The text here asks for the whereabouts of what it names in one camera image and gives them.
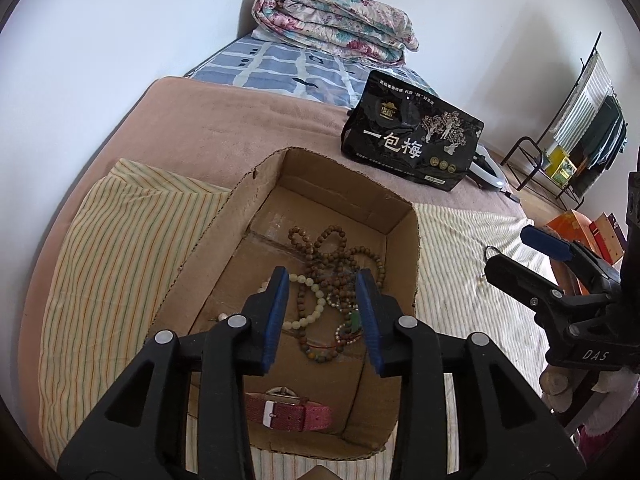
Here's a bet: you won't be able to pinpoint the red leather watch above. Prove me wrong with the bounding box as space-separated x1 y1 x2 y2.
244 387 333 432

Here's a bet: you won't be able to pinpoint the green jade pendant red cord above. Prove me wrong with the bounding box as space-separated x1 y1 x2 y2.
304 309 367 351

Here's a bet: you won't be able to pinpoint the brown wooden bead necklace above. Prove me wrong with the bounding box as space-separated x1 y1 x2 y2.
286 224 388 362

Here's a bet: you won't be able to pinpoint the cream bead bracelet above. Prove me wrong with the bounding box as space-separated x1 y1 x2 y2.
259 271 328 332

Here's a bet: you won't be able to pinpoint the white gloved right hand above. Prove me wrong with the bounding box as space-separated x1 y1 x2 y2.
539 365 639 437

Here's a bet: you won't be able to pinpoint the orange patterned box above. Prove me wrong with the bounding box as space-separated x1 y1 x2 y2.
542 210 596 296

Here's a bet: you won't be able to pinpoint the black clothes rack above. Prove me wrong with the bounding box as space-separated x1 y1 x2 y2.
500 47 628 210

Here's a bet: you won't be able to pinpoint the books on orange box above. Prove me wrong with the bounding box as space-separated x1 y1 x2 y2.
589 214 627 266

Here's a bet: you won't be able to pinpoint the yellow green box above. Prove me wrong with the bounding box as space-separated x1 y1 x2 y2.
544 145 576 186

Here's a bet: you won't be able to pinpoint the dark hanging clothes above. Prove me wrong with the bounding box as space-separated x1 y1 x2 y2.
570 96 627 202

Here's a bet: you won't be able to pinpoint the striped hanging towel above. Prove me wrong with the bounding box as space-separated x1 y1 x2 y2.
550 50 614 153

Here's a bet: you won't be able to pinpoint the open cardboard box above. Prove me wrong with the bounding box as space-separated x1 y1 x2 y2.
152 148 420 460

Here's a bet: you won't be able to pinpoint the black snack bag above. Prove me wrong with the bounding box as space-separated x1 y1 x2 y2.
341 70 484 192

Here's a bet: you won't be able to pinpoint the yellow striped cloth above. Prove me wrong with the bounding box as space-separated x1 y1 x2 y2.
37 159 551 462

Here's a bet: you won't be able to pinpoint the folded floral quilt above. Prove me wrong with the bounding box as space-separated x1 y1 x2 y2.
252 0 420 66

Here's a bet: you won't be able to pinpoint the brown bed blanket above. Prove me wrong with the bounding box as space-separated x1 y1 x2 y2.
16 75 528 361

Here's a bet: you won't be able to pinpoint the white ring light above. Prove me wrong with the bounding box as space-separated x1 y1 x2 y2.
468 144 506 192

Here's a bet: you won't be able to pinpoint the small pearl bracelet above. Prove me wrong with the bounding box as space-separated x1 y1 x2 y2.
324 294 364 348

